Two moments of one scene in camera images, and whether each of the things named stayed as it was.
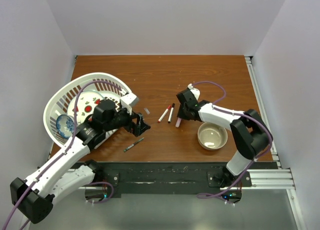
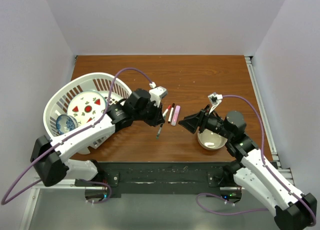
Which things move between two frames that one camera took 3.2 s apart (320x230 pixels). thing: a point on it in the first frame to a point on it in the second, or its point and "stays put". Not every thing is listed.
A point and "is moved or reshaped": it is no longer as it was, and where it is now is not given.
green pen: (134, 144) to (159, 131)
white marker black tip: (171, 113) stays put
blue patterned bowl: (65, 126) stays put
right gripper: (181, 115) to (191, 122)
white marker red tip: (164, 113) stays put
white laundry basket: (111, 87) stays put
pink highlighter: (178, 122) is moved or reshaped
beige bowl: (211, 136) stays put
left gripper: (132, 127) to (157, 118)
